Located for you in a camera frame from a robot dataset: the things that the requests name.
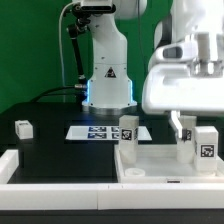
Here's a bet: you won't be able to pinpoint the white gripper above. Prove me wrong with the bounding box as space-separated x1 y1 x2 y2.
142 41 224 139

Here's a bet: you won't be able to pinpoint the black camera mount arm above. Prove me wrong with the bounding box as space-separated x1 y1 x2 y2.
66 4 93 103

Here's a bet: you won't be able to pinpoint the grey camera on mount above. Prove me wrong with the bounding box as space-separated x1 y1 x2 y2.
80 0 113 12

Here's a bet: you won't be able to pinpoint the white sheet with tags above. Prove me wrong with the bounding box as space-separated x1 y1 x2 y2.
65 125 153 142

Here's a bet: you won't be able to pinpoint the white square tabletop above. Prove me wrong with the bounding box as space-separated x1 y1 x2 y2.
114 145 224 184

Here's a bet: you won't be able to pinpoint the black cables on table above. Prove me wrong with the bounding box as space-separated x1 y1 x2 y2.
29 85 88 104

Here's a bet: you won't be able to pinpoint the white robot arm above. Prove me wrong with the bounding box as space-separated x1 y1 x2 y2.
72 0 224 137

